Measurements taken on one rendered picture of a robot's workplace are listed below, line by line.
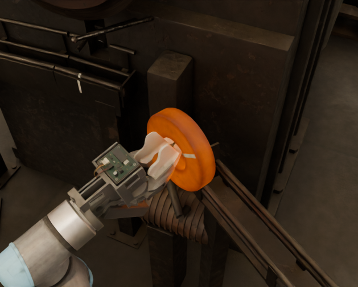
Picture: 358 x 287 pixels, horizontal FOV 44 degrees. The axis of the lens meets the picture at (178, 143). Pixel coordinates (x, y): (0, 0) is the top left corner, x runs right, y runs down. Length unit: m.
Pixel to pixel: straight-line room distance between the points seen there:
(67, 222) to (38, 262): 0.07
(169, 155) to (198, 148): 0.05
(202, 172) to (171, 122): 0.10
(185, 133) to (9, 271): 0.34
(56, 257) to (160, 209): 0.43
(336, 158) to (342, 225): 0.33
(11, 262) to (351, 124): 1.71
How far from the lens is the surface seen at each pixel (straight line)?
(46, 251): 0.71
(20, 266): 0.71
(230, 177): 0.94
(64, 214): 0.71
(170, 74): 0.98
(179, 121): 0.73
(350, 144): 2.05
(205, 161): 0.73
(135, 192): 0.73
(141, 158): 0.76
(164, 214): 1.09
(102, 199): 0.70
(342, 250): 1.71
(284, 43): 0.97
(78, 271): 0.80
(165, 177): 0.74
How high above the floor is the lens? 1.42
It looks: 48 degrees down
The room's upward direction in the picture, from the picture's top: straight up
